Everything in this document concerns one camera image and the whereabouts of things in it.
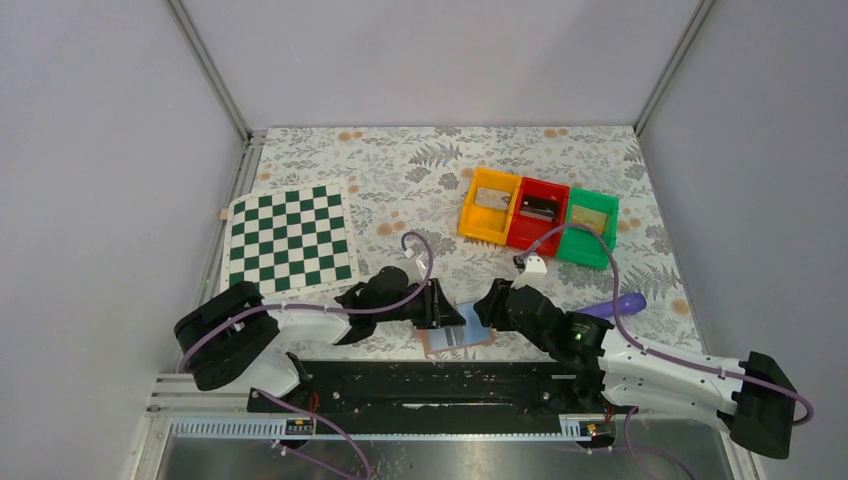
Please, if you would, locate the red plastic bin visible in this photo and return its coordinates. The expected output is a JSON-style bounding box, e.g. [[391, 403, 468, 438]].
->
[[506, 177, 570, 250]]

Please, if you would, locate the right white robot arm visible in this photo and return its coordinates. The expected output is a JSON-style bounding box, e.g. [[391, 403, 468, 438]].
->
[[473, 279, 798, 460]]

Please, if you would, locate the yellow plastic bin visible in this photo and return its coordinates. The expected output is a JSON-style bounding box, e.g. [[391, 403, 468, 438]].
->
[[458, 167, 521, 245]]

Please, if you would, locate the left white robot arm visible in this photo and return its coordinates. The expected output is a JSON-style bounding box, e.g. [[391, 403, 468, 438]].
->
[[174, 266, 466, 396]]

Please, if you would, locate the gold card in green bin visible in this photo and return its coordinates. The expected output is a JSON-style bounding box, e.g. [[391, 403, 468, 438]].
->
[[570, 205, 608, 235]]

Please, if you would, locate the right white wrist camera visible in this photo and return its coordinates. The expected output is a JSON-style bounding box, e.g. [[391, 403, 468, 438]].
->
[[512, 254, 548, 289]]

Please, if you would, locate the tan leather card holder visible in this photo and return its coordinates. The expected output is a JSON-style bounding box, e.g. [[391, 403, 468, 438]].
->
[[417, 302, 495, 355]]

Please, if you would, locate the green plastic bin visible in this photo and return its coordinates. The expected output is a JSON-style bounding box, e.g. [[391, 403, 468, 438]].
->
[[556, 188, 619, 270]]

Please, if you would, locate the black card in red bin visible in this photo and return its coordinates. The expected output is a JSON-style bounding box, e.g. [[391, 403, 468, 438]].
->
[[519, 196, 559, 222]]

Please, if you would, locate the purple marker pen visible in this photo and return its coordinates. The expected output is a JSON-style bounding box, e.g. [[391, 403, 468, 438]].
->
[[579, 292, 647, 319]]

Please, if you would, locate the green white chessboard mat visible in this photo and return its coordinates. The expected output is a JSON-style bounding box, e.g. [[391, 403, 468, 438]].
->
[[219, 179, 360, 299]]

